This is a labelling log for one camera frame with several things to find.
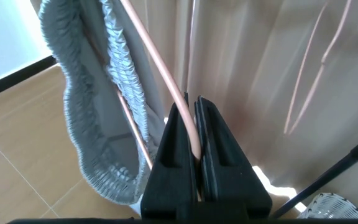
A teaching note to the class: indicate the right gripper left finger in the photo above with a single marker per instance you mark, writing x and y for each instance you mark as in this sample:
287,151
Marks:
166,193

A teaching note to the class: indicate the pink clothes hanger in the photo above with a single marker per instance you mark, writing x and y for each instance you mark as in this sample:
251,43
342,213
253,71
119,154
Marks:
163,71
300,77

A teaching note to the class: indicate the white laundry basket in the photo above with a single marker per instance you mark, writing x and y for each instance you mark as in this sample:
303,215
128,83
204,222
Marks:
331,207

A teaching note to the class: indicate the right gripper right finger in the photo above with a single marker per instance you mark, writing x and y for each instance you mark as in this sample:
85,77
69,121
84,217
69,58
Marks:
238,193

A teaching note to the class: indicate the pale grey shorts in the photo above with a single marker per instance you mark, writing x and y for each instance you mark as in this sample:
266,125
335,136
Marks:
79,124

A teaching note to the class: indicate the black clothes rack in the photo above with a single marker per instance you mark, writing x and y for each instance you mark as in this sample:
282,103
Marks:
337,165

